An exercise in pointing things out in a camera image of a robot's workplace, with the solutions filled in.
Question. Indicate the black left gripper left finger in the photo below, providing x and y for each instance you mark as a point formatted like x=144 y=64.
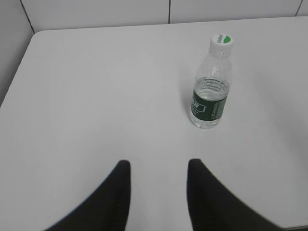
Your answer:
x=106 y=209

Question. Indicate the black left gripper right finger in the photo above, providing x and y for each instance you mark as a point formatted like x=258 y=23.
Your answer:
x=212 y=207

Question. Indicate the clear green-label water bottle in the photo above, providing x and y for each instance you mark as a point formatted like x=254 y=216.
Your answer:
x=211 y=88

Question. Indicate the white green bottle cap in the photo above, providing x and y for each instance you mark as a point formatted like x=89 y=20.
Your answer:
x=221 y=43

